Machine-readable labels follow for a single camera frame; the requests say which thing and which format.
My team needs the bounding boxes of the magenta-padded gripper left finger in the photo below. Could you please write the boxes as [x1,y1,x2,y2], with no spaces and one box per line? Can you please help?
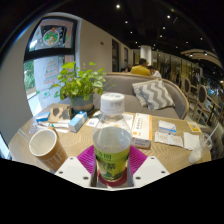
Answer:
[54,144,98,190]

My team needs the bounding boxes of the colourful window poster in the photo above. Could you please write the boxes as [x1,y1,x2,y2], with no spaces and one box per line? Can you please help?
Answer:
[29,18,76,53]

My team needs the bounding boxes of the white printed paper sheets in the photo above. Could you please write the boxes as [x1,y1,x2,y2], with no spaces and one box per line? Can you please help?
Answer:
[154,130,184,148]

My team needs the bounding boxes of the person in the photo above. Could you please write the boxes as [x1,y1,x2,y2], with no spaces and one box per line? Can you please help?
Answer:
[148,64,163,79]
[129,58,152,77]

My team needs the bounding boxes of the brown paper cup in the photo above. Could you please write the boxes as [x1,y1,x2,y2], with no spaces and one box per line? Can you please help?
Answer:
[28,128,69,173]

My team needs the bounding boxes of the clear plastic cup with straw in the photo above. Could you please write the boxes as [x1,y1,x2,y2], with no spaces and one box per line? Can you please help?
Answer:
[188,123,221,165]

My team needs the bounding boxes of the small white blue box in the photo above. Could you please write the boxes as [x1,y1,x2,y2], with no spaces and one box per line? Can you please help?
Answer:
[157,119,178,135]

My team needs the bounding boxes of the grey curved sofa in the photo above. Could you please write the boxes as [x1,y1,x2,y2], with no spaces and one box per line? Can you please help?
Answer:
[93,71,190,121]

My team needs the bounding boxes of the brown spotted notebook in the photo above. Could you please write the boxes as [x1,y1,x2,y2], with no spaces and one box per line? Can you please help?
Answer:
[48,105,72,124]

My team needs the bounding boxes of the white paper napkin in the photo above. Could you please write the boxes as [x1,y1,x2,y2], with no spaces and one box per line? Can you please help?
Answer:
[183,131,201,151]

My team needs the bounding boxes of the ceiling spot lights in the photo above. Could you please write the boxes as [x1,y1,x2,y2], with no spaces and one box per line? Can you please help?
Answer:
[114,3,208,56]

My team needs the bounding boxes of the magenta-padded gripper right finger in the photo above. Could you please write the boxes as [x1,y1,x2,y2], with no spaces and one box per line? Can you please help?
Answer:
[128,144,170,189]

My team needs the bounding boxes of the silver pill blister pack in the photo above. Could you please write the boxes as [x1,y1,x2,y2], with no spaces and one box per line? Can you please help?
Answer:
[28,123,39,134]

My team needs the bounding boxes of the white green pen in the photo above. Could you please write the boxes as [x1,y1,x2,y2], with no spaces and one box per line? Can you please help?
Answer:
[38,121,69,130]

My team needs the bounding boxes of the flat blue box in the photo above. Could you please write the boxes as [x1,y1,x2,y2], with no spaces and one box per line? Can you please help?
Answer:
[34,111,51,123]

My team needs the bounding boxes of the white paper leaflet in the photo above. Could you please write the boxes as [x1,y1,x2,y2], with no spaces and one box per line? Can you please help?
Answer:
[85,111,134,129]

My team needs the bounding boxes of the small white blue carton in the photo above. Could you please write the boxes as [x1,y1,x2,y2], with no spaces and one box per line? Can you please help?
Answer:
[68,110,88,133]

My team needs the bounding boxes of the group of dining chairs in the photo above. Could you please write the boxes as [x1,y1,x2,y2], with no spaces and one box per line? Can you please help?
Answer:
[173,71,224,128]

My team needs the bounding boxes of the grey white chevron pillow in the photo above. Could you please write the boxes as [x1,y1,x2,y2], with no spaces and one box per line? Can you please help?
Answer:
[131,78,176,111]

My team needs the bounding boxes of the yellow card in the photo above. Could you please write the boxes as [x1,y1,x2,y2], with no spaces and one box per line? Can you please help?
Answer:
[187,121,203,133]

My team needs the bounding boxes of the green potted plant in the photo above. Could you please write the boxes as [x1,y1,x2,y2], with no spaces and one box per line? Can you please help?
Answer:
[49,61,113,113]

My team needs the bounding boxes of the green-label clear drink bottle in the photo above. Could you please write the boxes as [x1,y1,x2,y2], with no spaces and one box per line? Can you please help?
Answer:
[92,92,133,183]

